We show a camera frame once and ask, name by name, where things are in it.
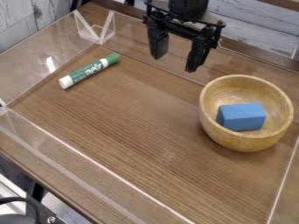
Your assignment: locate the brown wooden bowl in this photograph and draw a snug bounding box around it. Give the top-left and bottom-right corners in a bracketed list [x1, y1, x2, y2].
[198, 74, 295, 152]

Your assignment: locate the green Expo marker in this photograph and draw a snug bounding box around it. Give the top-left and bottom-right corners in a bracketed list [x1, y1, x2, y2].
[58, 52, 120, 89]

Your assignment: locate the blue rectangular block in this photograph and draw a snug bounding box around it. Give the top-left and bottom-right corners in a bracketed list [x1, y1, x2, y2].
[216, 103, 267, 131]

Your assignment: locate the black metal table frame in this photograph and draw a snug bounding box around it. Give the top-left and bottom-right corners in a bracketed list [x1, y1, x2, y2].
[0, 156, 66, 224]

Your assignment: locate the clear acrylic corner bracket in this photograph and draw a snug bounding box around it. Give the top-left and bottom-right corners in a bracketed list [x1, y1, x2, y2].
[73, 10, 116, 45]

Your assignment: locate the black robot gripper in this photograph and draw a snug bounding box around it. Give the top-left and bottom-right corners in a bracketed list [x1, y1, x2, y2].
[144, 0, 225, 73]

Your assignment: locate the black cable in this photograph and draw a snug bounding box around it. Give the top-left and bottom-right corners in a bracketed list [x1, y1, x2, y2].
[0, 196, 42, 224]

